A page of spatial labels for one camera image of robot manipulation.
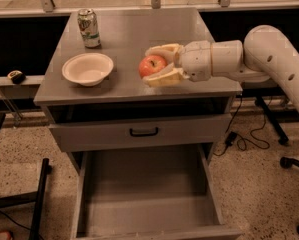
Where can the black chair base wheel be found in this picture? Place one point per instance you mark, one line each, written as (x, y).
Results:
(287, 163)

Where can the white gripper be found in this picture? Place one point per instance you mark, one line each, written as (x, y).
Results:
(195, 60)

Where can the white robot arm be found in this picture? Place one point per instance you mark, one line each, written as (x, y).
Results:
(265, 53)

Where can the black and yellow tape measure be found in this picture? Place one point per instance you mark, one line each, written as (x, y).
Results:
(16, 76)

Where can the white paper bowl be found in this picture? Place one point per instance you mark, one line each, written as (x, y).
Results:
(88, 69)

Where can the grey drawer cabinet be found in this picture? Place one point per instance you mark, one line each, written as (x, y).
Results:
(125, 36)

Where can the closed grey drawer with handle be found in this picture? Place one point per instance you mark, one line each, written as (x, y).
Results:
(133, 133)

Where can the red apple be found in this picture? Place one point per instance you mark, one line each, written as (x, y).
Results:
(151, 64)

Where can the black power adapter with cable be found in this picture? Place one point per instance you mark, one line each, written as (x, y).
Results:
(235, 138)

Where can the green soda can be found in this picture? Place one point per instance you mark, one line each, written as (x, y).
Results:
(88, 26)

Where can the open grey lower drawer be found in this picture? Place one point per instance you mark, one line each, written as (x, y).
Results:
(152, 193)

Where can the black chair frame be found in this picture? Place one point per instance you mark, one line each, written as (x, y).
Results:
(36, 197)

